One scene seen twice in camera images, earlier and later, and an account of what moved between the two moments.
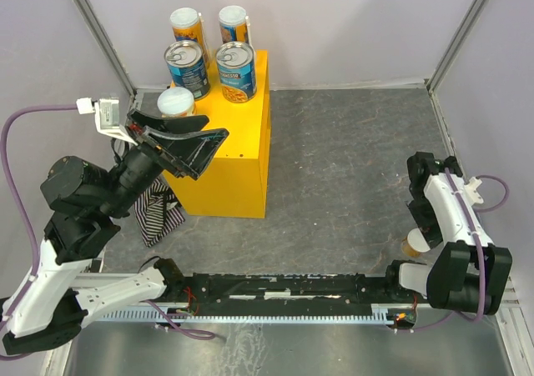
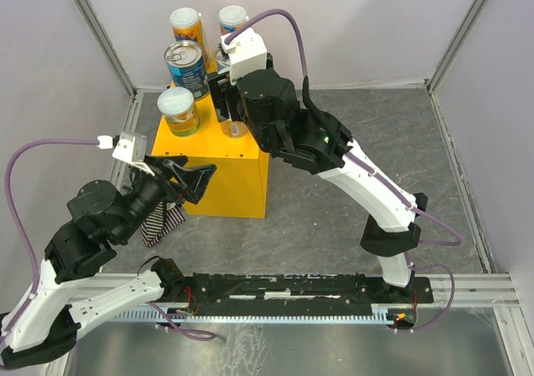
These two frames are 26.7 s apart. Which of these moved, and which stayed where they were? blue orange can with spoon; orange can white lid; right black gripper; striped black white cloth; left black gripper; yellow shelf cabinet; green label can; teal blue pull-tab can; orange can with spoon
Moved: right black gripper; left black gripper; orange can white lid
Stayed: blue orange can with spoon; orange can with spoon; yellow shelf cabinet; teal blue pull-tab can; striped black white cloth; green label can
